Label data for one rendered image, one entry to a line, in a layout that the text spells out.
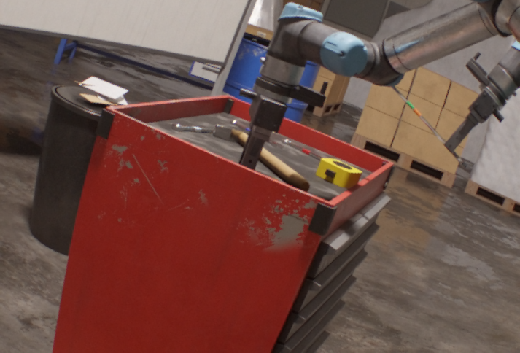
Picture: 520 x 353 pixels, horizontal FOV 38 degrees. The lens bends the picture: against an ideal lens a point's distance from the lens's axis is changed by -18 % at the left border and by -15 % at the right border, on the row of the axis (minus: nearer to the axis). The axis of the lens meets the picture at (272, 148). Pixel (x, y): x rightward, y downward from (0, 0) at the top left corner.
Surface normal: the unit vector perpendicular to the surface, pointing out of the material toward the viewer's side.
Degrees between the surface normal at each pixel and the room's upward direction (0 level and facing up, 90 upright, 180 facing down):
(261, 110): 90
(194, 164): 90
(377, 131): 90
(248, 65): 90
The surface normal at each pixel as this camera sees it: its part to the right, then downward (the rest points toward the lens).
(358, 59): 0.64, 0.36
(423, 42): -0.59, 0.25
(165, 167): -0.28, 0.08
